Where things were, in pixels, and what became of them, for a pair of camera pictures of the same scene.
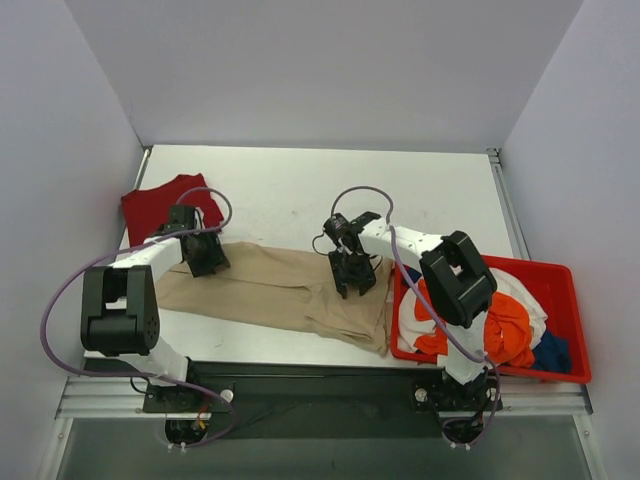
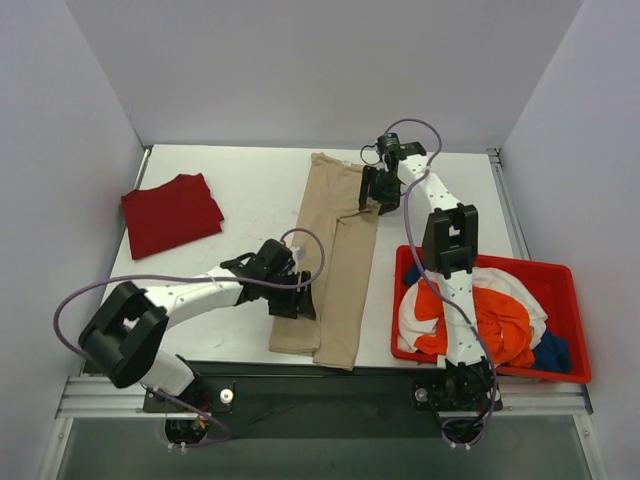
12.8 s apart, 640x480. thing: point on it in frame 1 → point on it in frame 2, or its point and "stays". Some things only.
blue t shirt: (553, 354) stays
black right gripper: (356, 278) → (378, 188)
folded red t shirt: (146, 211) stays
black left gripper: (208, 261) → (291, 298)
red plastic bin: (555, 284) stays
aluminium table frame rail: (511, 215) stays
